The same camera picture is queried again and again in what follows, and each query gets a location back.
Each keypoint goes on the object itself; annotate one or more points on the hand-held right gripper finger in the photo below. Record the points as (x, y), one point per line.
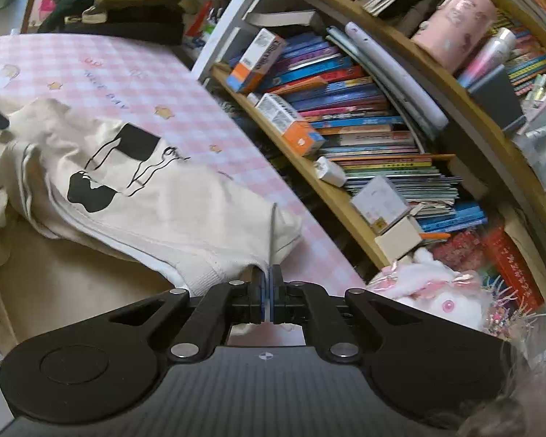
(265, 302)
(276, 302)

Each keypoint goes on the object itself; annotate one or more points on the cream cloth bag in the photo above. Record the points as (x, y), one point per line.
(164, 218)

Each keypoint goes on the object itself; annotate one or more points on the wooden bookshelf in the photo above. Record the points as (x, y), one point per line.
(336, 205)

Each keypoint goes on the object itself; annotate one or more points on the dark green garment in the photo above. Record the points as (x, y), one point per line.
(68, 4)

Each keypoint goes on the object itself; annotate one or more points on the pink checked table mat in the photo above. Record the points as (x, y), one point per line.
(118, 77)

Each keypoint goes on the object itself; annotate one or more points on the small beige box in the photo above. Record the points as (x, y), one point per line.
(398, 241)

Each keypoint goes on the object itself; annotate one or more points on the small white box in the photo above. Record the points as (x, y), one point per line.
(331, 171)

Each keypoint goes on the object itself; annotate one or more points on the white card box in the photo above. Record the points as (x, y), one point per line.
(380, 202)

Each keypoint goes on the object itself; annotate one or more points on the pink white plush toy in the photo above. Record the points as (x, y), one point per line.
(437, 300)

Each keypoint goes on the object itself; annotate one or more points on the black folded garment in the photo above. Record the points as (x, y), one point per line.
(132, 27)

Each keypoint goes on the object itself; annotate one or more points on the orange white cardboard box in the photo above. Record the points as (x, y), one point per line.
(255, 59)
(286, 120)

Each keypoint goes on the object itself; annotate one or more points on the beige cloth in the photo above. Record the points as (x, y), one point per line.
(73, 282)

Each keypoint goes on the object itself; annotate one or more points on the row of colourful books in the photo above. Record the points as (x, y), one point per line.
(359, 100)

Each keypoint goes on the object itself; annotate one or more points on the red book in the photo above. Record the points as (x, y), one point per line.
(514, 268)

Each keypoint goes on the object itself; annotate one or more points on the white flat tablet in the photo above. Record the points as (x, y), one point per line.
(400, 77)

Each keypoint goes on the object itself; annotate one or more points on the white shelf unit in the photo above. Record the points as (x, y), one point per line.
(236, 9)

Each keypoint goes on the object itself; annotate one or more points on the grey book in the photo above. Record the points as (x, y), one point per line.
(282, 18)

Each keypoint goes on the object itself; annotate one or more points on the dark grey box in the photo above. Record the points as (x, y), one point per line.
(496, 100)

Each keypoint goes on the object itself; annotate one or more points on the white pink bottle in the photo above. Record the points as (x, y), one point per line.
(491, 52)

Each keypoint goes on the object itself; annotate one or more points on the pink cylinder container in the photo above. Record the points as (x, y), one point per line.
(455, 22)

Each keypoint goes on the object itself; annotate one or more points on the pastel highlighter pens bundle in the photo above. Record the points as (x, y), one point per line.
(543, 100)

